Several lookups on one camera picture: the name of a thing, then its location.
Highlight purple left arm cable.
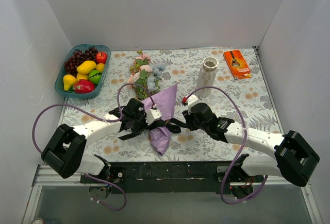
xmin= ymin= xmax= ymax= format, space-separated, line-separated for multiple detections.
xmin=32 ymin=82 xmax=157 ymax=211

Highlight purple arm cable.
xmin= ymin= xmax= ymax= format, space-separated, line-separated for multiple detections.
xmin=184 ymin=86 xmax=269 ymax=205
xmin=32 ymin=82 xmax=157 ymax=211

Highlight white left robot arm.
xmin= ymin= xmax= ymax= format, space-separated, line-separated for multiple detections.
xmin=41 ymin=98 xmax=162 ymax=183

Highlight black ribbon gold lettering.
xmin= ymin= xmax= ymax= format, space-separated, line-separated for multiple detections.
xmin=148 ymin=118 xmax=188 ymax=134

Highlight yellow mango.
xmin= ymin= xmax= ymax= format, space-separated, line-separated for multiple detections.
xmin=77 ymin=60 xmax=96 ymax=75

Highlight teal plastic fruit basket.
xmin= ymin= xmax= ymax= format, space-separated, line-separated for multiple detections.
xmin=55 ymin=44 xmax=111 ymax=99

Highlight yellow pear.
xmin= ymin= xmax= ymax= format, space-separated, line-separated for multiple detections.
xmin=63 ymin=74 xmax=77 ymax=91

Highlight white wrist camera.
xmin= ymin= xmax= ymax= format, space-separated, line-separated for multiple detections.
xmin=182 ymin=94 xmax=200 ymax=114
xmin=146 ymin=108 xmax=162 ymax=125

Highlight yellow lemon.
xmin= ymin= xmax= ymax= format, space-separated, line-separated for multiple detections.
xmin=76 ymin=73 xmax=88 ymax=81

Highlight dark red grape bunch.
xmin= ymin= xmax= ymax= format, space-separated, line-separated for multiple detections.
xmin=63 ymin=46 xmax=98 ymax=76

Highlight artificial flower bunch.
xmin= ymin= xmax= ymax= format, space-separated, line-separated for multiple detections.
xmin=128 ymin=50 xmax=166 ymax=100

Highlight floral tablecloth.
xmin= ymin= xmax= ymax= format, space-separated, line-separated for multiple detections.
xmin=59 ymin=48 xmax=282 ymax=162

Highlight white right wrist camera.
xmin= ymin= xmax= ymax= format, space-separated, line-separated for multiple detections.
xmin=182 ymin=94 xmax=200 ymax=114

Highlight purple paper bouquet wrap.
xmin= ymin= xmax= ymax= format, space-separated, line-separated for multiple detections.
xmin=150 ymin=84 xmax=177 ymax=155

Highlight aluminium frame rail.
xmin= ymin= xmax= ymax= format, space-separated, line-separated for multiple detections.
xmin=32 ymin=166 xmax=323 ymax=224

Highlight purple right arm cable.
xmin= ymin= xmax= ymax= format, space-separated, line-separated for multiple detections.
xmin=184 ymin=86 xmax=269 ymax=205

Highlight white ribbed ceramic vase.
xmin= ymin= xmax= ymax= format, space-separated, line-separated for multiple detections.
xmin=196 ymin=57 xmax=219 ymax=89

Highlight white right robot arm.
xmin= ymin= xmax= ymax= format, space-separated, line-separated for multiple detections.
xmin=183 ymin=101 xmax=320 ymax=187

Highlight orange product box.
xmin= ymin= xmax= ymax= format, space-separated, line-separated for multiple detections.
xmin=223 ymin=49 xmax=251 ymax=80

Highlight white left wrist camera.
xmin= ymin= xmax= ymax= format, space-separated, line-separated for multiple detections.
xmin=146 ymin=108 xmax=162 ymax=125

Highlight small orange fruit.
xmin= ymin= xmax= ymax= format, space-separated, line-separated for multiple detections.
xmin=95 ymin=63 xmax=105 ymax=73

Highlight red apple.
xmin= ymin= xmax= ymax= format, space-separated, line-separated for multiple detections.
xmin=95 ymin=51 xmax=108 ymax=64

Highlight green striped fruit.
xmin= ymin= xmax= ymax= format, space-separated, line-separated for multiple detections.
xmin=88 ymin=70 xmax=102 ymax=85

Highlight pink dragon fruit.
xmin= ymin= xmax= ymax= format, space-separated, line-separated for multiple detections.
xmin=74 ymin=79 xmax=95 ymax=94

